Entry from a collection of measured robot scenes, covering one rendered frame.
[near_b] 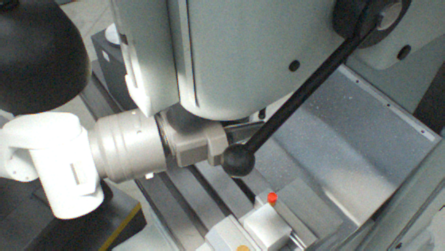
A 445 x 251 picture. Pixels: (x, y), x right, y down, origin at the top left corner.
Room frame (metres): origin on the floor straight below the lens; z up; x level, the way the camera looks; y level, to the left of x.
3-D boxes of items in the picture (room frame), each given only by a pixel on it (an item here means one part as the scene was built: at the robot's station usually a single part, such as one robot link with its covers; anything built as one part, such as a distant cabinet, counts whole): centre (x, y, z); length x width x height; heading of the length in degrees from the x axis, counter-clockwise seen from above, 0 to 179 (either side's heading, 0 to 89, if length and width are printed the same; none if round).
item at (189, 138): (0.31, 0.07, 1.23); 0.13 x 0.12 x 0.10; 20
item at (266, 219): (0.26, -0.07, 1.02); 0.06 x 0.05 x 0.06; 37
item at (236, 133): (0.31, -0.03, 1.23); 0.06 x 0.02 x 0.03; 110
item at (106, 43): (0.65, 0.19, 1.01); 0.22 x 0.12 x 0.20; 44
